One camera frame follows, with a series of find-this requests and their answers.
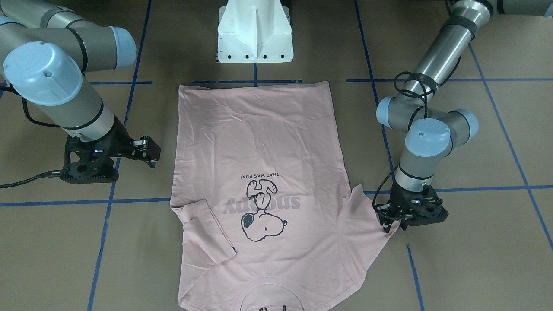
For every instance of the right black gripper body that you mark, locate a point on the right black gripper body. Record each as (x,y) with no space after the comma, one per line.
(116,137)

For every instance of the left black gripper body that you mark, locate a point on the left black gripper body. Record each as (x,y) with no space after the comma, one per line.
(398,201)

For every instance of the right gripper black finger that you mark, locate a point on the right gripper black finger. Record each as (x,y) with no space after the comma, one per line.
(146,150)

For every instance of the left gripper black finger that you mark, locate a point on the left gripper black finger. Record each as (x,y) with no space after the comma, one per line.
(386,221)

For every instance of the pink snoopy t-shirt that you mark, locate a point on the pink snoopy t-shirt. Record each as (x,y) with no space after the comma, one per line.
(270,222)

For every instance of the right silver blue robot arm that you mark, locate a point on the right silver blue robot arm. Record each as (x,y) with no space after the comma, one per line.
(46,50)

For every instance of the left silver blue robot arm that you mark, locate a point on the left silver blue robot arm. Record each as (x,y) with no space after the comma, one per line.
(431,134)

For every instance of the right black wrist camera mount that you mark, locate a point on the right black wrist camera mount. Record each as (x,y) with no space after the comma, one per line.
(87,165)

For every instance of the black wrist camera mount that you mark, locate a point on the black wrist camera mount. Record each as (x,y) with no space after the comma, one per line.
(87,165)
(426,207)

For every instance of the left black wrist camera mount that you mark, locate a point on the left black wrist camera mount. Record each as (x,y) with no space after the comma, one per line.
(426,207)

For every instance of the white pedestal column base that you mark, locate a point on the white pedestal column base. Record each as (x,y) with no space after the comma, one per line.
(255,31)

